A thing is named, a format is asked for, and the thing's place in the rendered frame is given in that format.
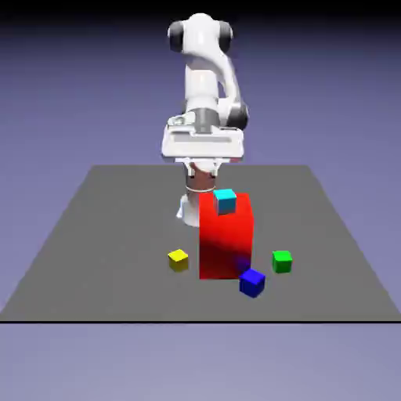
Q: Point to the small yellow cube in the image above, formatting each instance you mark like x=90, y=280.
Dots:
x=178, y=260

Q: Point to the small cyan cube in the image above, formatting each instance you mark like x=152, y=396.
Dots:
x=225, y=202

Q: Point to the small green cube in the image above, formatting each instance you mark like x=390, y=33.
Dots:
x=282, y=261

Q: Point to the small blue cube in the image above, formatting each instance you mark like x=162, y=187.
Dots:
x=251, y=283

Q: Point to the large red box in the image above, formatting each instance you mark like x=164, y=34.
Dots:
x=225, y=238

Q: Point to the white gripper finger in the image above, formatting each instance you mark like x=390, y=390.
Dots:
x=214, y=170
x=190, y=169

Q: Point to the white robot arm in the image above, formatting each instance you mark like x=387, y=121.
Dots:
x=202, y=50

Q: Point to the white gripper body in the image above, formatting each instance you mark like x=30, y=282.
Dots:
x=203, y=147

